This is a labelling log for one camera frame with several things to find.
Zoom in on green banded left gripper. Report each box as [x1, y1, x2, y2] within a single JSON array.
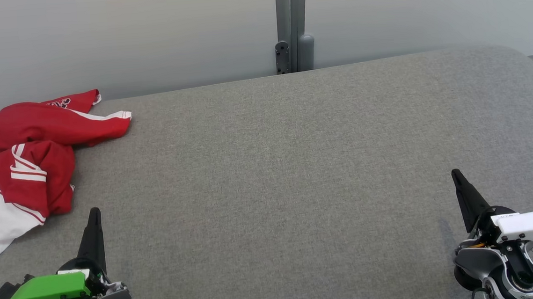
[[0, 207, 110, 299]]

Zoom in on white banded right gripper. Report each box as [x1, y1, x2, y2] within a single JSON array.
[[451, 164, 533, 253]]

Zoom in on red white basketball jersey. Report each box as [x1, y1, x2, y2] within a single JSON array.
[[0, 139, 82, 261]]

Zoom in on red white basketball shorts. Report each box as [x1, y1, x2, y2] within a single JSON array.
[[0, 87, 135, 169]]

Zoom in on grey rounded cylinder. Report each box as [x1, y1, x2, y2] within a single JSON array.
[[296, 34, 316, 72]]

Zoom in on dark grey perforated bracket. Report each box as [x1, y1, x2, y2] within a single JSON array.
[[274, 40, 292, 75]]

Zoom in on grey metal post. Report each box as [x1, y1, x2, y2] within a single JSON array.
[[275, 0, 313, 74]]

